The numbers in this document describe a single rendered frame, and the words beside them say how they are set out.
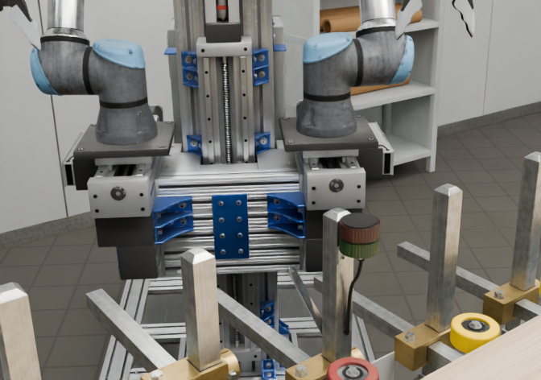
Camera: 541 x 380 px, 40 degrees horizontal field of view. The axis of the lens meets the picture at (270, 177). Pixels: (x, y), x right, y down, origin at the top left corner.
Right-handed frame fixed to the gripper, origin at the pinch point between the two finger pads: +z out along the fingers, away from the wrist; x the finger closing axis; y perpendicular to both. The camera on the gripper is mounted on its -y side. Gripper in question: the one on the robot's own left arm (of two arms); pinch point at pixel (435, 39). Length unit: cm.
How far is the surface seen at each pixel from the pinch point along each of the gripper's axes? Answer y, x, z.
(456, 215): -26.6, 1.6, 25.4
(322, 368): -42, 27, 45
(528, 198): -12.9, -16.7, 28.7
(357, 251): -46, 22, 22
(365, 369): -48, 20, 41
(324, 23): 240, -6, 37
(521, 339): -41, -6, 42
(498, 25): 355, -138, 61
